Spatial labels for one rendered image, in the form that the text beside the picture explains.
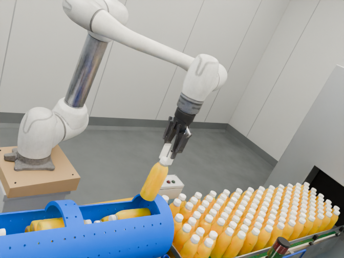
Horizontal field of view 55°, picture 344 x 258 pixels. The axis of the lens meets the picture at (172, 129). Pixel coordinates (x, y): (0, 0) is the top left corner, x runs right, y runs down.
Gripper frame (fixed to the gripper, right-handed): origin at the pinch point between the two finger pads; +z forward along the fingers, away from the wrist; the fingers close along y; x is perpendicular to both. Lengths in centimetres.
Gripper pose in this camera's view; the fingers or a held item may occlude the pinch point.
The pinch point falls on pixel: (167, 154)
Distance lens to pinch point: 131.0
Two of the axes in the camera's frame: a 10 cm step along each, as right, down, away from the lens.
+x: 7.8, 0.4, 6.3
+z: -3.6, 8.5, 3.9
